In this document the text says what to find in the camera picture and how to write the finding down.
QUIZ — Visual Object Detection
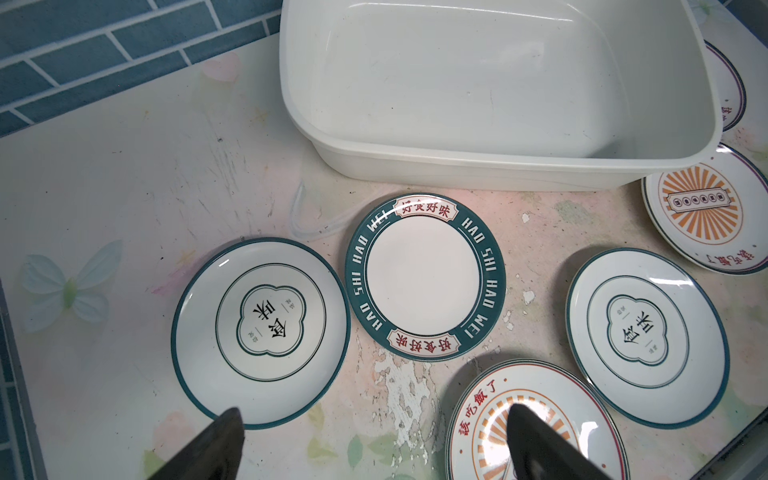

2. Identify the white clover plate left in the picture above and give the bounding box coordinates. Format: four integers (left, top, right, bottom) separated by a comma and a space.
170, 237, 351, 430

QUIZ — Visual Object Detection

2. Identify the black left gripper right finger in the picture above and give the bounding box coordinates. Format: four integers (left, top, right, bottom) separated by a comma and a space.
507, 403, 609, 480

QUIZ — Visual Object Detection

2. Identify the green rim plate left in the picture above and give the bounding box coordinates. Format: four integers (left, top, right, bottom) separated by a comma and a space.
344, 193, 506, 362

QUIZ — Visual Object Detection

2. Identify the white clover plate centre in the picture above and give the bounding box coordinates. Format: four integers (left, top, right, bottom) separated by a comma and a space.
565, 248, 730, 429

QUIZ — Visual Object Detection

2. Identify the orange sunburst plate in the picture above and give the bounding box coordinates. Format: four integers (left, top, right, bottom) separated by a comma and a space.
642, 144, 767, 275
705, 41, 747, 131
445, 359, 630, 479

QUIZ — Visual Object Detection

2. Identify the white plastic bin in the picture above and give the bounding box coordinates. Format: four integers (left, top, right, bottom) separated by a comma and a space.
279, 1, 722, 191

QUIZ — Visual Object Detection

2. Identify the white clover plate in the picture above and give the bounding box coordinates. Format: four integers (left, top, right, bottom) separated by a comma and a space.
170, 237, 351, 430
565, 248, 730, 429

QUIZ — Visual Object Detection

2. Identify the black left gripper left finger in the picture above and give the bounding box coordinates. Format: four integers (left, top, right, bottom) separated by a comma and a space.
150, 407, 245, 480

